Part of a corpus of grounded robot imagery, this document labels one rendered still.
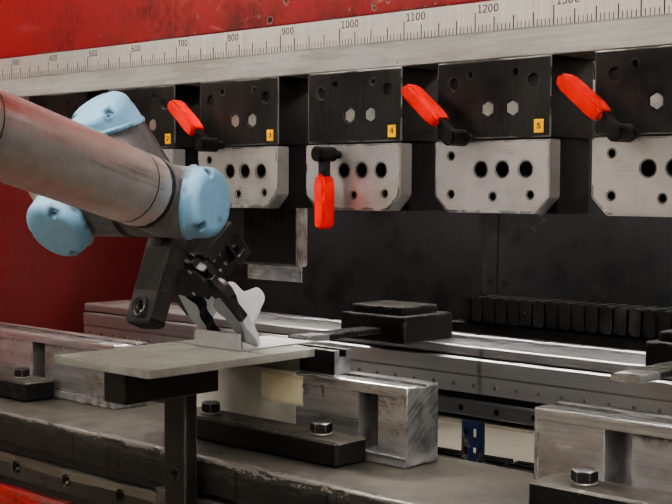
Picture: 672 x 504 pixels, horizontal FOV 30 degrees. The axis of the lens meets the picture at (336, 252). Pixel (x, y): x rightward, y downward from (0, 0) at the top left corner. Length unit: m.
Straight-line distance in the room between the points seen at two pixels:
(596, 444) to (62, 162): 0.61
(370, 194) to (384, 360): 0.43
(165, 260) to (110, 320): 0.83
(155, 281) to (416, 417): 0.34
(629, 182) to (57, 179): 0.55
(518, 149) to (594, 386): 0.41
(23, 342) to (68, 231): 0.73
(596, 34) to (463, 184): 0.22
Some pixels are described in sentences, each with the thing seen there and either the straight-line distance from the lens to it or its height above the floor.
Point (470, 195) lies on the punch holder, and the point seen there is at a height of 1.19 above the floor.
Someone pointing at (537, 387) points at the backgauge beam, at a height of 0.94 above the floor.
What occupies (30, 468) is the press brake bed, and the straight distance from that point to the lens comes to 1.85.
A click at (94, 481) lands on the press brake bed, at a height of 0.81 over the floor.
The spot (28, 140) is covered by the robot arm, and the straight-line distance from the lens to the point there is 1.10.
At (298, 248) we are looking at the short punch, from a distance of 1.60.
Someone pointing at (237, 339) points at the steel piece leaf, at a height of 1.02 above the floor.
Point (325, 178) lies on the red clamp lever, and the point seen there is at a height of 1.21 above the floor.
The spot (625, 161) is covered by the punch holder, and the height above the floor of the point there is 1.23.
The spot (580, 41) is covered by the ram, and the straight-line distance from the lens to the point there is 1.31.
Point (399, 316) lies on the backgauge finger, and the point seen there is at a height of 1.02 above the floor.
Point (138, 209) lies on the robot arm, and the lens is 1.24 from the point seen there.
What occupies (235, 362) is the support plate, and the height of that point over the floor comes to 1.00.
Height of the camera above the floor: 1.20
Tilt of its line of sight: 3 degrees down
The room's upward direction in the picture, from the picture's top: straight up
